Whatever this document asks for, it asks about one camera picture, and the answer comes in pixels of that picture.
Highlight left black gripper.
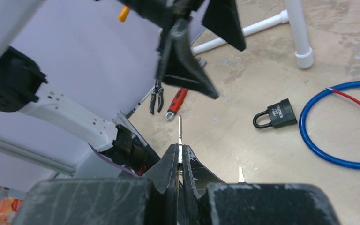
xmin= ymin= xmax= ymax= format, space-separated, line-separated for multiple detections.
xmin=119 ymin=0 xmax=247 ymax=99

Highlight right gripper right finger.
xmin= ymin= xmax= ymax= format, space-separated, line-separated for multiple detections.
xmin=182 ymin=146 xmax=340 ymax=225

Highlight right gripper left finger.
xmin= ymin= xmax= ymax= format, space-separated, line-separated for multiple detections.
xmin=13 ymin=144 xmax=179 ymax=225

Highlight red cable lock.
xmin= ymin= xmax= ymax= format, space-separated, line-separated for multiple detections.
xmin=325 ymin=87 xmax=360 ymax=106

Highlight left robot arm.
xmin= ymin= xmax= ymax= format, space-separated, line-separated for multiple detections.
xmin=0 ymin=0 xmax=219 ymax=175

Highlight black pliers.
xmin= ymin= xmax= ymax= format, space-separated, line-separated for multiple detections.
xmin=149 ymin=79 xmax=165 ymax=115

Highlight orange pipe valve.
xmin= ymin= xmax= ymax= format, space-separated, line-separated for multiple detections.
xmin=117 ymin=5 xmax=131 ymax=23

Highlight black padlock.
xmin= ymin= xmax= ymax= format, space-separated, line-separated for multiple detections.
xmin=252 ymin=98 xmax=298 ymax=129

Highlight orange brush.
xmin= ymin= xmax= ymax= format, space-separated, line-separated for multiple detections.
xmin=0 ymin=183 xmax=24 ymax=225

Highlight red handled wrench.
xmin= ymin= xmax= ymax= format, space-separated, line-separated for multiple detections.
xmin=165 ymin=88 xmax=188 ymax=121

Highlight white PVC pipe frame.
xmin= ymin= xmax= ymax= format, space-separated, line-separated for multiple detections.
xmin=191 ymin=0 xmax=315 ymax=69

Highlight blue cable lock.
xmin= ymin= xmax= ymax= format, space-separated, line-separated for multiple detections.
xmin=299 ymin=81 xmax=360 ymax=171

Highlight aluminium rail frame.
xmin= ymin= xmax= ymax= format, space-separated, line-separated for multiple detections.
xmin=0 ymin=139 xmax=76 ymax=177

